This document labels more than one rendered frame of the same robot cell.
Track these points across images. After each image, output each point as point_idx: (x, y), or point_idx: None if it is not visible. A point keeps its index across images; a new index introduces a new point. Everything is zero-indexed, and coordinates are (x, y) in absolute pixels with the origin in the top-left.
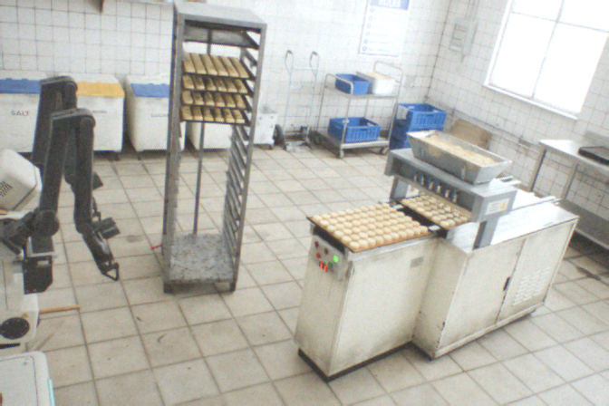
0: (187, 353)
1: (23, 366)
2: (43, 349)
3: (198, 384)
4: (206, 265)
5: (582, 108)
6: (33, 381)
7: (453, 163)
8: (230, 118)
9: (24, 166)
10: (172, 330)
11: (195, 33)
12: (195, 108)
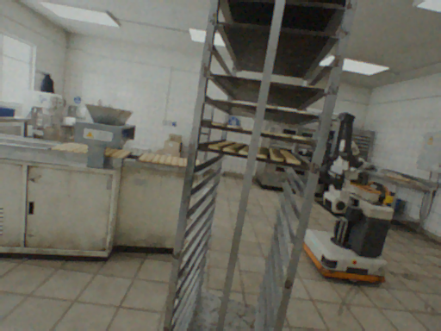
0: (248, 275)
1: (332, 249)
2: (338, 305)
3: (245, 259)
4: (218, 314)
5: None
6: (323, 243)
7: (127, 116)
8: (241, 143)
9: (342, 143)
10: (255, 293)
11: (299, 59)
12: (276, 151)
